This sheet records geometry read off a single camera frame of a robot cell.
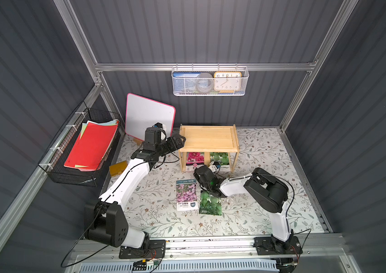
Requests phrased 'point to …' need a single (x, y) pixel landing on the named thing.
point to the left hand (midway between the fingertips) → (177, 140)
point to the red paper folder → (92, 145)
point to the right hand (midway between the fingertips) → (196, 167)
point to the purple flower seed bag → (186, 194)
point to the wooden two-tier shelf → (207, 139)
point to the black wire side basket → (53, 163)
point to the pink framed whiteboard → (142, 112)
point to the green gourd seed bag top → (209, 205)
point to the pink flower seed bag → (193, 160)
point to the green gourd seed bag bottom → (223, 160)
